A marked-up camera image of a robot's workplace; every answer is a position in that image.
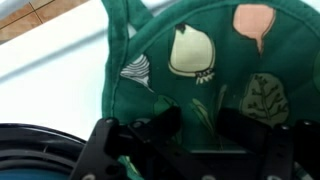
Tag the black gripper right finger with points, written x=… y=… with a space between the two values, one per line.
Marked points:
x=286 y=150

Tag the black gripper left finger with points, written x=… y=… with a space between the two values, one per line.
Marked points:
x=110 y=146

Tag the green patterned pot holder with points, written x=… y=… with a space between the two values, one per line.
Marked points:
x=233 y=66

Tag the black coil stove burner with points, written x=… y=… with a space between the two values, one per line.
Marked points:
x=33 y=146

